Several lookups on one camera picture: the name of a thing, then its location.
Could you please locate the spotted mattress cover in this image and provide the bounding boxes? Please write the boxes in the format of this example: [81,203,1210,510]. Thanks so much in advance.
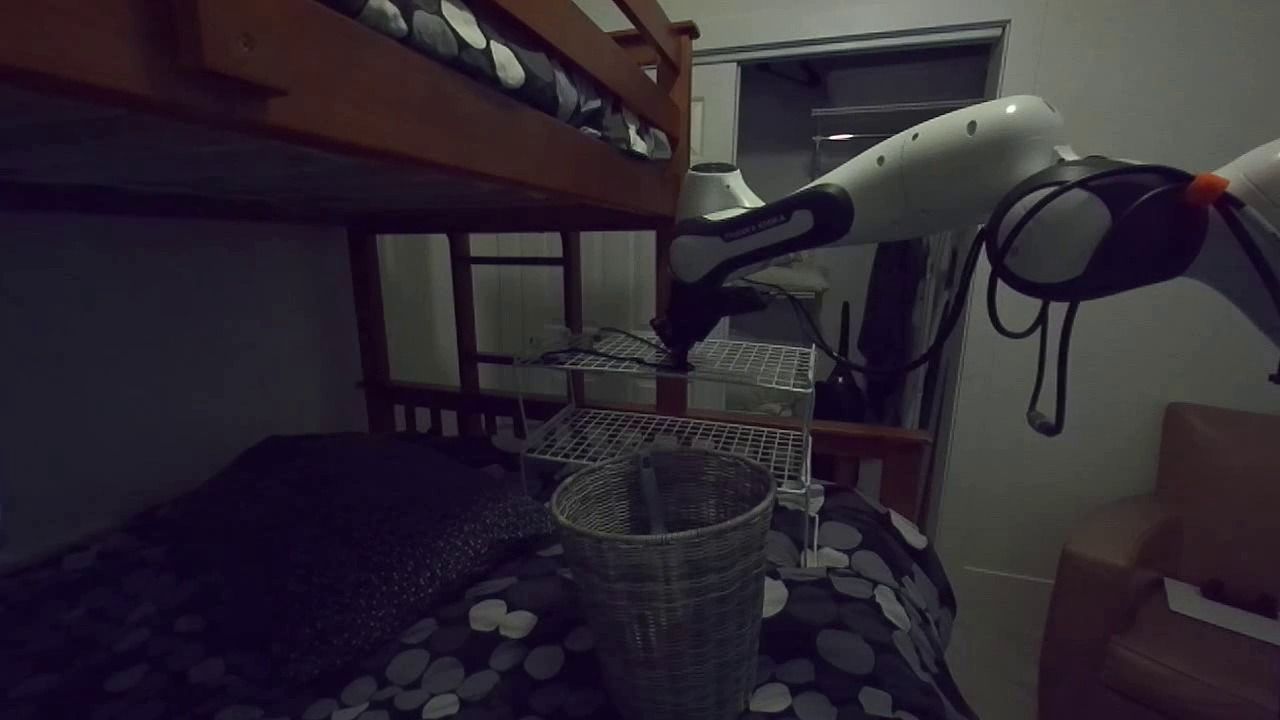
[319,0,681,169]

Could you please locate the white wire shelf rack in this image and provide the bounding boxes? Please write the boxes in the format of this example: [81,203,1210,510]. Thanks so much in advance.
[511,321,820,573]

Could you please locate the white paper sheet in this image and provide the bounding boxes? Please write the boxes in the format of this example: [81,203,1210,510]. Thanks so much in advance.
[1160,573,1280,650]

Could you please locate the dark hanging garment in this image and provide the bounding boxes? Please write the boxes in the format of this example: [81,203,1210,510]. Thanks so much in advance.
[857,234,941,412]

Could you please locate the dark textured blanket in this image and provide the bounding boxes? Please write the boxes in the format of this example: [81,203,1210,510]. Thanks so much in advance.
[166,426,557,647]

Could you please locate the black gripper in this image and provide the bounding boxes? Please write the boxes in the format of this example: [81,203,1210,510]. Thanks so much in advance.
[657,256,760,369]

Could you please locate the black bedspread with grey spots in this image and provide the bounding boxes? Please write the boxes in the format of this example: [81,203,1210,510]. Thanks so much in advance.
[0,436,979,720]

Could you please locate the grey wicker basket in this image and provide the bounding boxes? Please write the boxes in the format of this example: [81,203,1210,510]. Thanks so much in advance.
[544,442,778,720]

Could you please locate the brown wooden bunk bed frame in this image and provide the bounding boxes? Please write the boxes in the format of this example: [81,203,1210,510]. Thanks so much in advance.
[0,0,935,527]

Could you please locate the brown armchair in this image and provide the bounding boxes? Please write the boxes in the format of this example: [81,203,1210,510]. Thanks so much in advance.
[1035,394,1280,720]

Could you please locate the white folded linens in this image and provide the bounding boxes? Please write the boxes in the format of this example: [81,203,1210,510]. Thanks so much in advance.
[726,256,830,309]

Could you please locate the orange cable strap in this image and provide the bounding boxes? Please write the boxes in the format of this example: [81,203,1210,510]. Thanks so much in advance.
[1179,169,1230,210]

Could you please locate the grey closet door frame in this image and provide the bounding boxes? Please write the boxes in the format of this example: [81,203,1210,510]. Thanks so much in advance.
[689,17,1016,578]

